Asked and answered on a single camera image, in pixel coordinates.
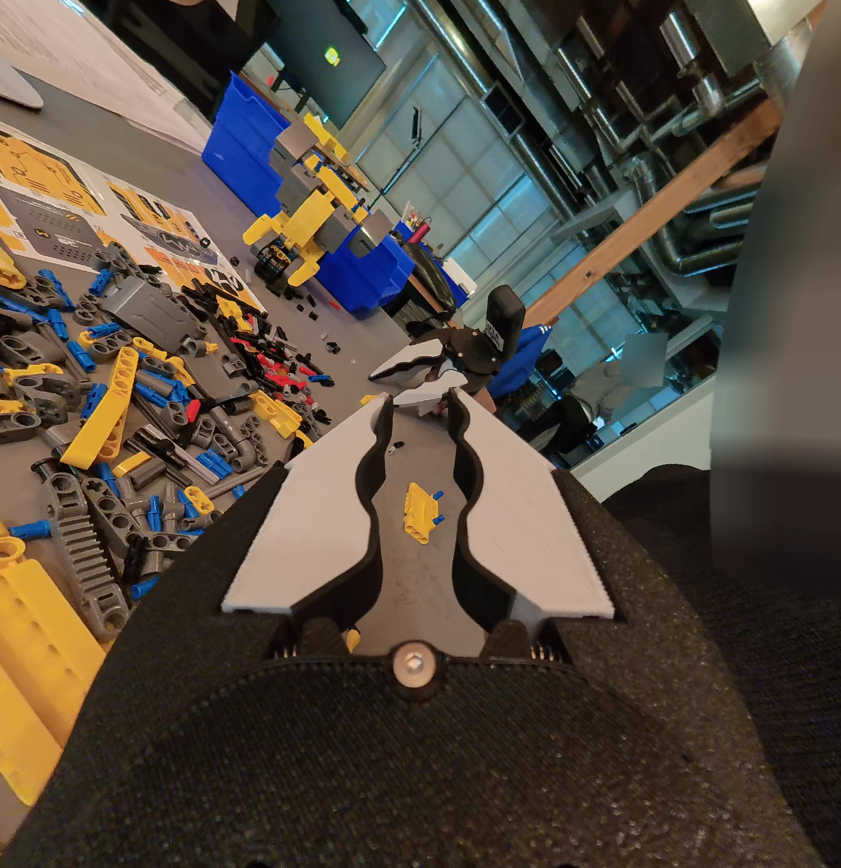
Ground black bag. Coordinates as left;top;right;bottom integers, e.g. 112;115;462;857
401;237;459;317

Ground printed white paper sheets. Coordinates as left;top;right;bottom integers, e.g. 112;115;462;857
0;0;212;154

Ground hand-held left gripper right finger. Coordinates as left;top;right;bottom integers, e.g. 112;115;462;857
449;387;615;635

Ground yellow toy brick beam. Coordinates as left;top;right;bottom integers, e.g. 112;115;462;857
403;482;446;545

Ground large yellow toy panel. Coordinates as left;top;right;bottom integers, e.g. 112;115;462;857
0;534;108;809

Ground pile of toy brick pieces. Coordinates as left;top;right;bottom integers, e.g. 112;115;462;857
0;231;348;679

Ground black computer monitor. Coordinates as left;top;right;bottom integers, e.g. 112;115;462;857
261;0;388;130

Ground yellow grey sticker sheet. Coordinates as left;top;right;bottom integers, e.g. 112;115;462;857
0;115;269;317

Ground blue plastic bin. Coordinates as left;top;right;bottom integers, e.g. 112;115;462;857
202;71;423;317

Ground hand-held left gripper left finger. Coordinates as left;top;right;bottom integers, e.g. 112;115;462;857
220;395;395;635

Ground dark clothing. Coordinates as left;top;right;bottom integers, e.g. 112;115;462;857
602;464;841;868

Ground blue jacket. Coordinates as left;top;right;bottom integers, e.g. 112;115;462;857
491;323;554;401

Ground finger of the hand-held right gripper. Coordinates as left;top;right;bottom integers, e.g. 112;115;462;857
392;372;479;416
368;335;451;387

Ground black light stand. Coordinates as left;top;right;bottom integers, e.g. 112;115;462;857
386;105;423;198

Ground white book stand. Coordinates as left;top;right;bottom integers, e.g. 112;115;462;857
0;46;46;113

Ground yellow grey toy brick robot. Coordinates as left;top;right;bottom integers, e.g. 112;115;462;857
243;115;395;301

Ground grey toy panel piece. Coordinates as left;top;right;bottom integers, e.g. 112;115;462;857
98;276;209;341

